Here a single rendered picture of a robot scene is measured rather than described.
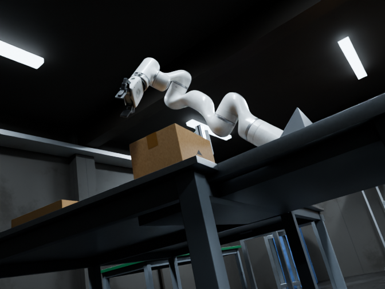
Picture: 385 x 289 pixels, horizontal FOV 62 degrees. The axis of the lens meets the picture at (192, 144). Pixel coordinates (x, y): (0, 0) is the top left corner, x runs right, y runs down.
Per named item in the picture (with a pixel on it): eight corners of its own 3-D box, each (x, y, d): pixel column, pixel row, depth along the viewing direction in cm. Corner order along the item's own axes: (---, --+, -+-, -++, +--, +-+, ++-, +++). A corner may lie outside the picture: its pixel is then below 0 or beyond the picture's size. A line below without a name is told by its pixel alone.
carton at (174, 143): (179, 210, 152) (168, 157, 162) (223, 195, 143) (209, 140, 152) (137, 206, 127) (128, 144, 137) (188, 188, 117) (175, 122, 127)
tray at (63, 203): (78, 231, 139) (77, 222, 140) (124, 215, 128) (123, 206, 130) (11, 231, 114) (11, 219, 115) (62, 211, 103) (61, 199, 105)
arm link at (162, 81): (167, 94, 173) (163, 94, 143) (140, 79, 171) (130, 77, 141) (175, 79, 171) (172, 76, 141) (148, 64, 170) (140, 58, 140)
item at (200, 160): (169, 252, 316) (169, 249, 316) (324, 210, 256) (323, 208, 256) (-100, 276, 139) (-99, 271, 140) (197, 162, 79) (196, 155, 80)
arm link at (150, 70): (148, 92, 144) (129, 82, 143) (158, 77, 153) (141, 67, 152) (153, 79, 138) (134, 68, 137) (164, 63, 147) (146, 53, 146)
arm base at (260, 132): (287, 166, 154) (256, 148, 165) (305, 129, 149) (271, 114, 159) (269, 167, 139) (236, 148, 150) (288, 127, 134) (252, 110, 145)
